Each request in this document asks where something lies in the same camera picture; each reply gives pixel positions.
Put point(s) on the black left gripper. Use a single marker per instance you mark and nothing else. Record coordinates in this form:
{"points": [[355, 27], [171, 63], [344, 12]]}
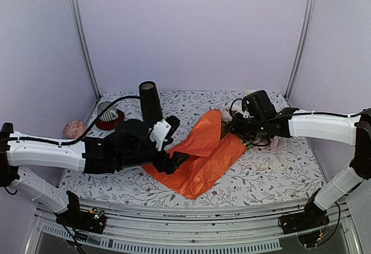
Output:
{"points": [[162, 166]]}

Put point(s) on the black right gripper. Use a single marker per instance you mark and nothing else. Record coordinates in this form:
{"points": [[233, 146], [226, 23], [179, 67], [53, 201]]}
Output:
{"points": [[236, 126]]}

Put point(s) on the artificial flower bouquet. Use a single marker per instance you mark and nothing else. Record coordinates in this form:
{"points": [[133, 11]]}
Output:
{"points": [[248, 141]]}

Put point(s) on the orange wrapping paper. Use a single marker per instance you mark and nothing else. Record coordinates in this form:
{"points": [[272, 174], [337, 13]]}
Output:
{"points": [[210, 157]]}

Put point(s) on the cream printed ribbon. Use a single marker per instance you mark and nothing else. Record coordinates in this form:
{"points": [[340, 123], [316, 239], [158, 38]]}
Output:
{"points": [[263, 165]]}

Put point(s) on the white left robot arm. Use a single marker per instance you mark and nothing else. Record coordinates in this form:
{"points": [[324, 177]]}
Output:
{"points": [[19, 151]]}

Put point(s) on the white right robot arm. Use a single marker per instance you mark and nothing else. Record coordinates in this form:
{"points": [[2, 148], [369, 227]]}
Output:
{"points": [[350, 129]]}

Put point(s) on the tall black vase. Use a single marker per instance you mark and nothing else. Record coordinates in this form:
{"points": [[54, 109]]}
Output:
{"points": [[150, 103]]}

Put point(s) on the cream ceramic mug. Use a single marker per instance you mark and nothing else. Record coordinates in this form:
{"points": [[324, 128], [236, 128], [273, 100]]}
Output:
{"points": [[249, 92]]}

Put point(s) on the striped black white cup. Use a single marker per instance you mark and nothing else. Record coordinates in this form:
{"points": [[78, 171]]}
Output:
{"points": [[107, 112]]}

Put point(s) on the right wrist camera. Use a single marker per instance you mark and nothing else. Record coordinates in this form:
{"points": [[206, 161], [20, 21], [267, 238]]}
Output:
{"points": [[247, 108]]}

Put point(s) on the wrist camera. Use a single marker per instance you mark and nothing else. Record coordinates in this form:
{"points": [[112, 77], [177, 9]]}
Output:
{"points": [[162, 132], [247, 108]]}

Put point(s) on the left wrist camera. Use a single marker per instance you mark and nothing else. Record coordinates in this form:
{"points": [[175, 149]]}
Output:
{"points": [[162, 132]]}

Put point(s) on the aluminium front rail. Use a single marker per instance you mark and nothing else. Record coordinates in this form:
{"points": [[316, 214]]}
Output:
{"points": [[236, 229]]}

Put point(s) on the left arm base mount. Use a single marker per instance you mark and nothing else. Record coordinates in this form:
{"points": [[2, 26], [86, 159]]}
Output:
{"points": [[93, 220]]}

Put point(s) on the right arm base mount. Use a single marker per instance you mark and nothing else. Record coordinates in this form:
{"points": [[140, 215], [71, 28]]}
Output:
{"points": [[311, 217]]}

